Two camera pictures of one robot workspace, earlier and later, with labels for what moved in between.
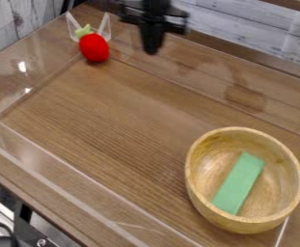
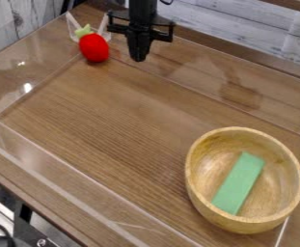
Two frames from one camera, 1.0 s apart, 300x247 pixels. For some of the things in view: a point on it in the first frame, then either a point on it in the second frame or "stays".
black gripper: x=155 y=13 -> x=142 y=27
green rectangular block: x=239 y=181 stays
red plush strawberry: x=94 y=44 stays
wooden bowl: x=243 y=179 stays
